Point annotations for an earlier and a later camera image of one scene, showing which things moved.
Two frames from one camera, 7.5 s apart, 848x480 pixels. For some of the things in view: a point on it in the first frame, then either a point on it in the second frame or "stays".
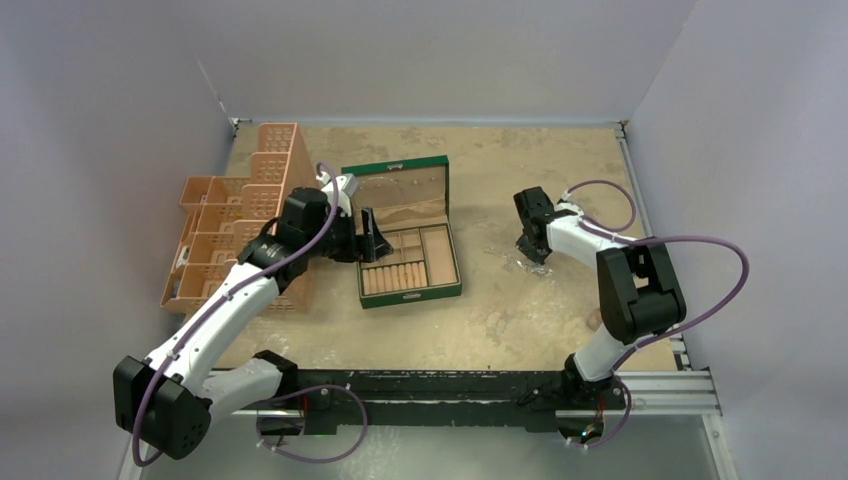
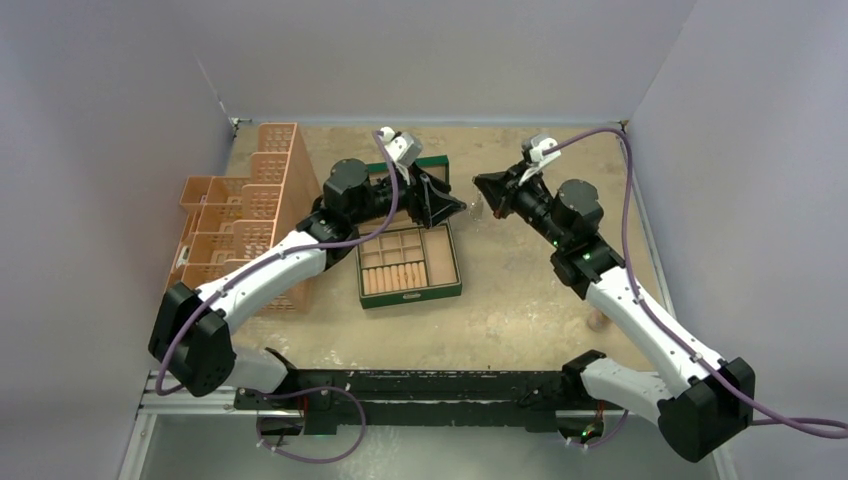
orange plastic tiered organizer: [219, 213] stays
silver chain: [532, 267] → [476, 207]
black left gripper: [367, 247] → [428, 200]
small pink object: [594, 320] stays
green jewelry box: [410, 200] stays
